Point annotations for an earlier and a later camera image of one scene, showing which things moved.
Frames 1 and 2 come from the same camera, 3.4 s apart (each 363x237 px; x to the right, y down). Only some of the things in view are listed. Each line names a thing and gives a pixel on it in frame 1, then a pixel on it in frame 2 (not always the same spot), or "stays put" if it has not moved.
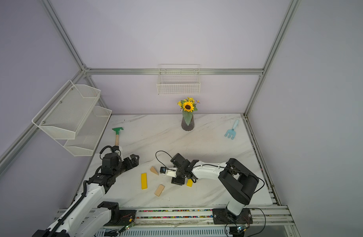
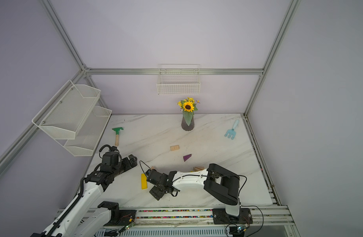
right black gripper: [178, 180] to [157, 192]
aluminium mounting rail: [195, 217] stays put
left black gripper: [135, 162] stays put
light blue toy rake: [232, 132] stays put
